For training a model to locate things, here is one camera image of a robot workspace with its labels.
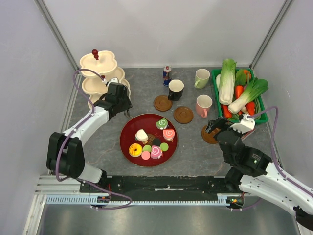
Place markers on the brown wooden coaster middle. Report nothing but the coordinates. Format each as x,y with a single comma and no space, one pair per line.
183,115

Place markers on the brown wooden coaster right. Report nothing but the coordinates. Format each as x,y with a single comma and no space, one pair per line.
209,137

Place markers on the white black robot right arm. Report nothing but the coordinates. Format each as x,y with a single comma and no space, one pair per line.
254,172

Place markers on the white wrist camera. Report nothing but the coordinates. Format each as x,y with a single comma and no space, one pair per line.
113,80
245,125

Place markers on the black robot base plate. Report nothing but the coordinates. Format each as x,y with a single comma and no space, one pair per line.
127,184

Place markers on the black sandwich cookie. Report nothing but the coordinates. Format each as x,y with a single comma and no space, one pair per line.
156,142

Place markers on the toy bok choy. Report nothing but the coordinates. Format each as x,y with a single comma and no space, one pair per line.
255,88

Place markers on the black mug white inside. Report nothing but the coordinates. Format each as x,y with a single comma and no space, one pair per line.
175,90

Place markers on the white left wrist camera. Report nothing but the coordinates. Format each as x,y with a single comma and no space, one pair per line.
113,80

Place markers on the toy green long beans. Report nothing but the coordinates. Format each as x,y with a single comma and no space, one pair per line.
257,109

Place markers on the hot pink swirl roll cake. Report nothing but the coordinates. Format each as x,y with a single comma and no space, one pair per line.
156,152

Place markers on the white cream sandwich bun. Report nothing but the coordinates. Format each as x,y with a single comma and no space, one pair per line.
141,136

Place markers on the light green mug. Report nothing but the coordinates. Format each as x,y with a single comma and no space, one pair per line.
201,78

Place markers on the toy leafy green vegetable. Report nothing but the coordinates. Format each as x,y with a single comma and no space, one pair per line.
243,76

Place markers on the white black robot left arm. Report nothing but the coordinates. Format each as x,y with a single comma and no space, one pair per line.
65,150

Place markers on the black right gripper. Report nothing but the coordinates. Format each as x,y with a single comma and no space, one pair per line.
219,123

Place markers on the silver metal serving tongs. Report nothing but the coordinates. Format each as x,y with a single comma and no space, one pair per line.
127,113

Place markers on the toy orange carrot lower left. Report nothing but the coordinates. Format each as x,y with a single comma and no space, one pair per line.
226,112

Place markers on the toy orange carrot upper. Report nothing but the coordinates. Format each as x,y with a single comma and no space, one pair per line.
238,91

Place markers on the cream three-tier dessert stand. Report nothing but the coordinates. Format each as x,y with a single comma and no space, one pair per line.
104,63

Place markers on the toy orange carrot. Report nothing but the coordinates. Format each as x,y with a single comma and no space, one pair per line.
238,91
226,112

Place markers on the pink mug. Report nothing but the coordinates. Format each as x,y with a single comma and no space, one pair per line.
203,105

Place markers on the pink macaron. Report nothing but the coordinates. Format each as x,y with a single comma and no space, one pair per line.
146,155

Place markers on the yellow frosted donut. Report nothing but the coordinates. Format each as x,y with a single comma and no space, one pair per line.
135,150

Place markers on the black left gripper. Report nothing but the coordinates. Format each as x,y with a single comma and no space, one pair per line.
127,105

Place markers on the green plastic crate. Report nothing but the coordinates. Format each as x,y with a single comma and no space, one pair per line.
263,118

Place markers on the red bull can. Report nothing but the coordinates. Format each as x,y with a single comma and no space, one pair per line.
166,75

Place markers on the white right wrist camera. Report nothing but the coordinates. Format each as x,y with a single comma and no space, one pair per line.
245,125

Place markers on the brown wooden coaster left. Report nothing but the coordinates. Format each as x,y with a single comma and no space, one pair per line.
162,103

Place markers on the salmon pink swirl roll cake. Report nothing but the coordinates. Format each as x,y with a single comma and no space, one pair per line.
169,134

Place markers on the toy napa cabbage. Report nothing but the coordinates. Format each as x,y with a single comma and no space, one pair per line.
227,81

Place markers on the green macaron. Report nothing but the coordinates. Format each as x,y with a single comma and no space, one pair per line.
147,148
164,146

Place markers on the brown wooden coaster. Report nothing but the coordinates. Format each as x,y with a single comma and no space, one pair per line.
183,115
162,103
209,137

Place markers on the green swirl roll cake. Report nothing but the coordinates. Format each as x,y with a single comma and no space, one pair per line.
162,124

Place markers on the white slotted cable duct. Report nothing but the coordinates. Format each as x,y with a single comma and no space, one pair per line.
101,200

